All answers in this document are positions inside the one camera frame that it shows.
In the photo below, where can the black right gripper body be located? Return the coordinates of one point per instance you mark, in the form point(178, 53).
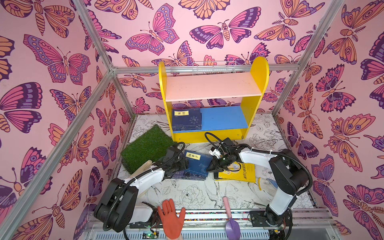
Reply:
point(218, 163)

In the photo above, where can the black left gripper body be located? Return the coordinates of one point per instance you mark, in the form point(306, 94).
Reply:
point(180, 165)

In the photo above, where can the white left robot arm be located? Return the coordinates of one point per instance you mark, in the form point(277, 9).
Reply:
point(119, 206)

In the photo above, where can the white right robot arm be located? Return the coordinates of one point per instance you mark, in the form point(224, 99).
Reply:
point(291, 176)

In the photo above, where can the dark purple portrait book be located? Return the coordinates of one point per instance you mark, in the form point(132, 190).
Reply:
point(188, 176)

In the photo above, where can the yellow cartoon boy book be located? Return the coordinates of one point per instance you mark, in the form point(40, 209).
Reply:
point(245, 173)

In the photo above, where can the green artificial grass mat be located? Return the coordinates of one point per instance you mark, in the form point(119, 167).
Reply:
point(151, 145)

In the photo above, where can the yellow pink blue bookshelf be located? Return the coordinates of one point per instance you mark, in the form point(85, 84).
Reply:
point(228, 102)

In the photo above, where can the red rubber glove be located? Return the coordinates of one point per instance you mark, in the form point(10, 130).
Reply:
point(172, 223)

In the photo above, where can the purple pink garden trowel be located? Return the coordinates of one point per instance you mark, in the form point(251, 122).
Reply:
point(232, 227)

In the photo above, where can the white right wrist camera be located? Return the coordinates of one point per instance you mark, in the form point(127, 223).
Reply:
point(215, 152)

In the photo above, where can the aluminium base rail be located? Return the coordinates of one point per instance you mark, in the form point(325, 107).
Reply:
point(304, 224)

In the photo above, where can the aluminium frame post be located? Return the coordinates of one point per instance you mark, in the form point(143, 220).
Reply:
point(323, 26)

